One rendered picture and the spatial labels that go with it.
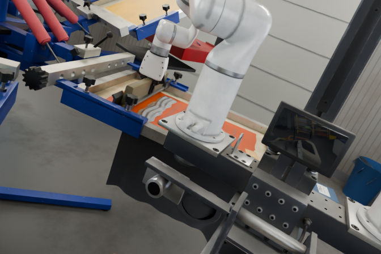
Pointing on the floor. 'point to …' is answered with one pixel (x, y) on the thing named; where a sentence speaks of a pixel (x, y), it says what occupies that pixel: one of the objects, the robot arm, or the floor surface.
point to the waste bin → (363, 181)
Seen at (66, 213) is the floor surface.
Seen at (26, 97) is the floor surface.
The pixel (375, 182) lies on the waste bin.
